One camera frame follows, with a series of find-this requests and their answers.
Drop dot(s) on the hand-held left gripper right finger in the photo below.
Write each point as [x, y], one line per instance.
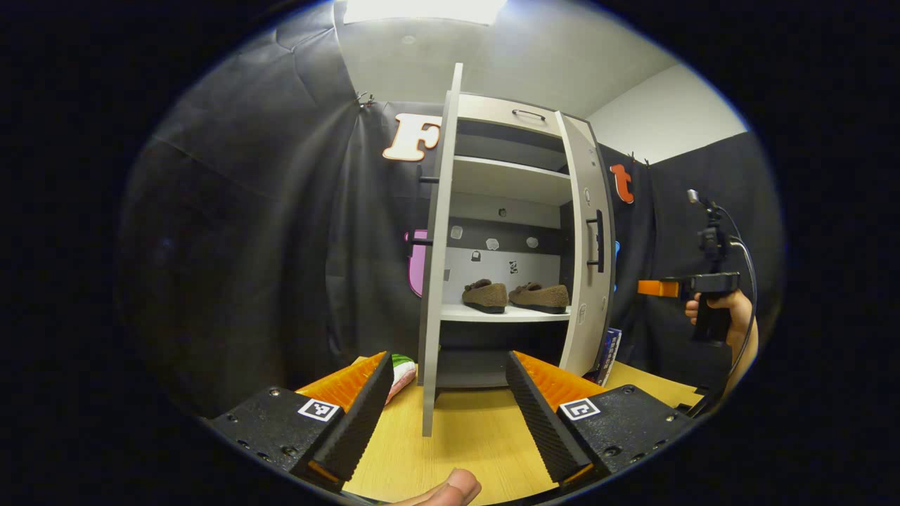
[541, 422]

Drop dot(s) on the dark blue book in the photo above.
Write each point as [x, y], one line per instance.
[609, 358]

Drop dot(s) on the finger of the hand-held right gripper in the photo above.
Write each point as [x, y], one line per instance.
[657, 288]

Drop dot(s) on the white cabinet door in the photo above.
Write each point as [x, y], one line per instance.
[436, 281]
[583, 316]

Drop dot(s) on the green pink white packet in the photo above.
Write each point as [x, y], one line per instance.
[401, 372]

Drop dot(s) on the ceiling light panel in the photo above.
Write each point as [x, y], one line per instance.
[422, 8]

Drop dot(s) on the brown fuzzy shoe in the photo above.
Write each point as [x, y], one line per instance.
[541, 298]
[486, 296]

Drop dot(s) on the black backdrop cloth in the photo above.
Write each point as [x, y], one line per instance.
[246, 246]

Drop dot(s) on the white grey shoe cabinet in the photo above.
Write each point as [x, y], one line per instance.
[506, 179]

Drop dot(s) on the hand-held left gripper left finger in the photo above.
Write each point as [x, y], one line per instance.
[362, 429]

